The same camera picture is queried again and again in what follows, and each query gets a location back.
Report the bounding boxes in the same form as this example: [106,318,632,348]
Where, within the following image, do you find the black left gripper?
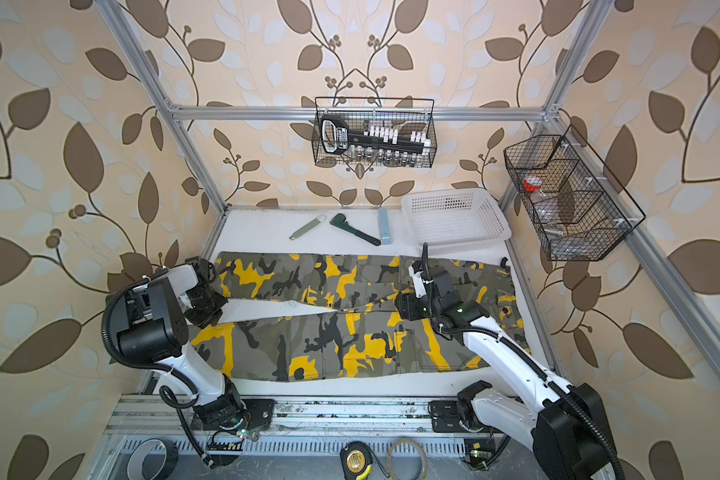
[183,289,228,329]

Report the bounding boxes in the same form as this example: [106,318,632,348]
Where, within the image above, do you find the black wire basket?
[311,95,437,169]
[503,126,646,262]

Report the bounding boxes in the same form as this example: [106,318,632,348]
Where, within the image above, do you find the aluminium frame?
[95,1,720,381]

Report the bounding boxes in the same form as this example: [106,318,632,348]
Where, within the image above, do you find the yellow tape measure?
[339,441,374,480]

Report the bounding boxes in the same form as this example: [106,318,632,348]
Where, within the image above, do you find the black wire basket centre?
[311,95,437,169]

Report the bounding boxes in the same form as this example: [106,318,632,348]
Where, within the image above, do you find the pale green utility knife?
[289,214,326,240]

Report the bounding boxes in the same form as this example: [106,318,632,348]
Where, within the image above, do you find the black socket set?
[318,115,432,154]

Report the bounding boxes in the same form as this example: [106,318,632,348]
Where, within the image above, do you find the black wire basket right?
[503,126,646,262]

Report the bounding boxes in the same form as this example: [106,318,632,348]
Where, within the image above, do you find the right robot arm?
[395,245,626,479]

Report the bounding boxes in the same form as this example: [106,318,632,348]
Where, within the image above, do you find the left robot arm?
[101,257,250,431]

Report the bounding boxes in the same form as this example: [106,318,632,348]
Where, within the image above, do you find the light blue sanding block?
[378,207,392,245]

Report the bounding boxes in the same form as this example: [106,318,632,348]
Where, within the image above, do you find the camouflage trousers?
[190,251,532,383]

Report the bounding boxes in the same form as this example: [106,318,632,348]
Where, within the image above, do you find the white plastic basket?
[401,188,512,254]

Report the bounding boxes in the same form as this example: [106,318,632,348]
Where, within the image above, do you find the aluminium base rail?
[105,395,434,438]

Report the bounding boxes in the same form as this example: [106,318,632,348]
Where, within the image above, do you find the grey tape roll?
[126,438,179,480]

